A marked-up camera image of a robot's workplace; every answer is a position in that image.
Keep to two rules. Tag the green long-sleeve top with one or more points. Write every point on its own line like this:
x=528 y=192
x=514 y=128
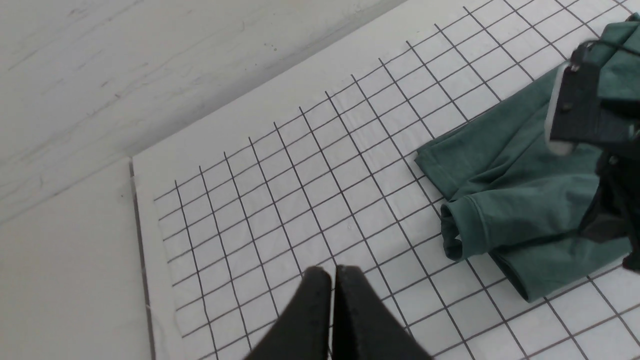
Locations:
x=508 y=196

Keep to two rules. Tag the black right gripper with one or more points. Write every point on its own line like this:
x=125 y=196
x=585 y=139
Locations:
x=614 y=211

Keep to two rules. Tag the white black-grid tablecloth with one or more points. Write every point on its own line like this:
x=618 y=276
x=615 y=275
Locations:
x=336 y=183

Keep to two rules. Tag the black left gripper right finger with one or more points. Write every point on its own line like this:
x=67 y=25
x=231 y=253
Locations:
x=363 y=327

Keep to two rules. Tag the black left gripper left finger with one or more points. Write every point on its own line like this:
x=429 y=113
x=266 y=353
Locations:
x=301 y=332

